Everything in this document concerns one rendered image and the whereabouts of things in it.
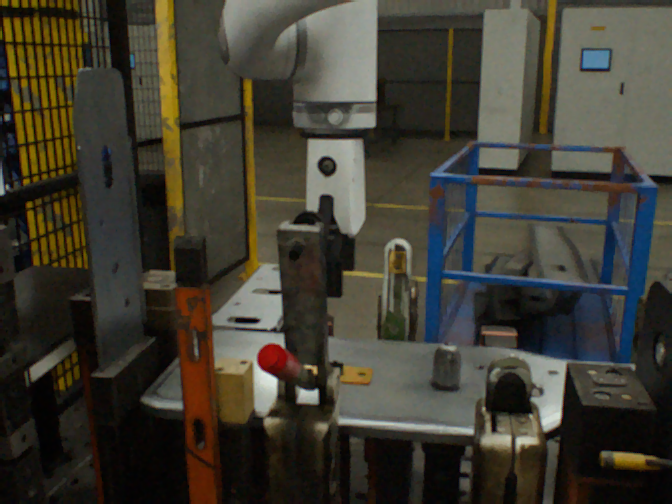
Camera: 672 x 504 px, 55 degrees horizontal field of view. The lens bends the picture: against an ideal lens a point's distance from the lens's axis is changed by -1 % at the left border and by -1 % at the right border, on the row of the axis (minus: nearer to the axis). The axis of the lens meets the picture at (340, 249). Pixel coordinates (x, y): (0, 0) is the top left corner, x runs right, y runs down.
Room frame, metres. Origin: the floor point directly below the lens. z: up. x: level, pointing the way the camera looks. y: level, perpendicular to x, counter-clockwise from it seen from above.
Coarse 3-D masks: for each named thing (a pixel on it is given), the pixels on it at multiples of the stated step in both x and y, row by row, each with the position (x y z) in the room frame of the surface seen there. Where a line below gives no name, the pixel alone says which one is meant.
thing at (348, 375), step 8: (312, 368) 0.70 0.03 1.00; (344, 368) 0.70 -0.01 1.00; (352, 368) 0.70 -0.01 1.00; (360, 368) 0.70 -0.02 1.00; (368, 368) 0.70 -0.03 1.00; (344, 376) 0.68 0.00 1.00; (352, 376) 0.68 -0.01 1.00; (360, 376) 0.67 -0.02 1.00; (368, 376) 0.68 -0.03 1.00; (360, 384) 0.66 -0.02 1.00; (368, 384) 0.66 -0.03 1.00
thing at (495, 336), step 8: (488, 328) 0.85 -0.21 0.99; (496, 328) 0.85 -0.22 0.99; (504, 328) 0.85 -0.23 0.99; (488, 336) 0.82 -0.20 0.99; (496, 336) 0.82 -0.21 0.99; (504, 336) 0.82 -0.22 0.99; (512, 336) 0.82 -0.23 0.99; (488, 344) 0.79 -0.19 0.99; (496, 344) 0.79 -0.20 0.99; (504, 344) 0.79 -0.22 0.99; (512, 344) 0.79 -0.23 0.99; (480, 368) 0.82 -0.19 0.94; (464, 496) 0.87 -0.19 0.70
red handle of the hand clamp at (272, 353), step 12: (264, 348) 0.43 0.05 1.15; (276, 348) 0.43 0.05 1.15; (264, 360) 0.42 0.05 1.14; (276, 360) 0.42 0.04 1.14; (288, 360) 0.43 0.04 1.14; (264, 372) 0.42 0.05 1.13; (276, 372) 0.42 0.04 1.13; (288, 372) 0.44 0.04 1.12; (300, 372) 0.48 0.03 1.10; (312, 372) 0.53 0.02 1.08; (300, 384) 0.51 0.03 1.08; (312, 384) 0.52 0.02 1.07
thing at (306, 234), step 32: (288, 224) 0.53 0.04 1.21; (320, 224) 0.53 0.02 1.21; (288, 256) 0.50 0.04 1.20; (320, 256) 0.51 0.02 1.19; (288, 288) 0.52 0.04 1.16; (320, 288) 0.52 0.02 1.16; (288, 320) 0.53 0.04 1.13; (320, 320) 0.52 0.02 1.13; (320, 352) 0.53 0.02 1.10; (288, 384) 0.54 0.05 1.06; (320, 384) 0.53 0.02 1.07
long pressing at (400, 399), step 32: (224, 352) 0.75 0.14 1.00; (256, 352) 0.75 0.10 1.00; (352, 352) 0.75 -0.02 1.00; (384, 352) 0.75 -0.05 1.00; (416, 352) 0.75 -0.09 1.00; (480, 352) 0.75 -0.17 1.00; (512, 352) 0.75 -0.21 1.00; (160, 384) 0.66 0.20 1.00; (256, 384) 0.66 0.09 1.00; (352, 384) 0.66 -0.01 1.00; (384, 384) 0.66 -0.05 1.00; (416, 384) 0.66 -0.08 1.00; (480, 384) 0.66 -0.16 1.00; (544, 384) 0.66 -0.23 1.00; (160, 416) 0.61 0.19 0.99; (256, 416) 0.59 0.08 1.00; (352, 416) 0.59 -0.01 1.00; (384, 416) 0.59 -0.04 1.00; (416, 416) 0.59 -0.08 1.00; (448, 416) 0.59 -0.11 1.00; (544, 416) 0.59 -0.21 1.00
